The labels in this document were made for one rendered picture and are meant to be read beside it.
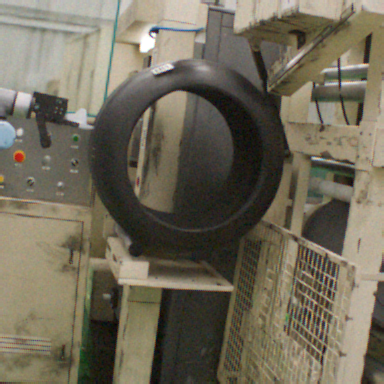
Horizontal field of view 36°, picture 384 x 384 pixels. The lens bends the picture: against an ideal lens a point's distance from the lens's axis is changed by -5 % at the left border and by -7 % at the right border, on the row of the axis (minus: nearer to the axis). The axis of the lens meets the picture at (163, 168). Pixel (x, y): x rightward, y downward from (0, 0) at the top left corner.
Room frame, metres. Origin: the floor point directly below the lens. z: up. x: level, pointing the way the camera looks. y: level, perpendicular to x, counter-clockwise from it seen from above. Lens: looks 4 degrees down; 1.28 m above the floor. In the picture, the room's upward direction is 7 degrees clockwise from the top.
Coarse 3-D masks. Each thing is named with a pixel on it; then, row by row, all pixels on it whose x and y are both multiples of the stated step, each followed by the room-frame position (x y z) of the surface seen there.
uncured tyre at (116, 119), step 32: (160, 64) 1.83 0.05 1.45; (192, 64) 1.82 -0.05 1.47; (128, 96) 1.78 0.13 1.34; (160, 96) 1.77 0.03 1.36; (224, 96) 2.11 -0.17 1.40; (256, 96) 1.85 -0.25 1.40; (96, 128) 1.83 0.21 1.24; (128, 128) 1.76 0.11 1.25; (256, 128) 1.85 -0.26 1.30; (96, 160) 1.79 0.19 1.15; (256, 160) 2.11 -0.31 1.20; (128, 192) 1.76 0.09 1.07; (224, 192) 2.12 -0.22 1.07; (256, 192) 1.84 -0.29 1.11; (128, 224) 1.79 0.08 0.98; (160, 224) 1.78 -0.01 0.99; (192, 224) 2.10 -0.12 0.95; (224, 224) 1.82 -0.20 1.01; (256, 224) 1.89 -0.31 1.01
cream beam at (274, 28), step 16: (240, 0) 2.17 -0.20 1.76; (256, 0) 2.00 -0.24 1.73; (272, 0) 1.84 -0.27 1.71; (304, 0) 1.64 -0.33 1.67; (320, 0) 1.65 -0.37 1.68; (336, 0) 1.66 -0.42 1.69; (240, 16) 2.15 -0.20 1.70; (256, 16) 1.97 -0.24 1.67; (272, 16) 1.83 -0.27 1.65; (288, 16) 1.72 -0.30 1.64; (304, 16) 1.68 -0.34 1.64; (320, 16) 1.65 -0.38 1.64; (336, 16) 1.66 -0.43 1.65; (240, 32) 2.14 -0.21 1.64; (256, 32) 2.08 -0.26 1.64; (272, 32) 2.03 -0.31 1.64
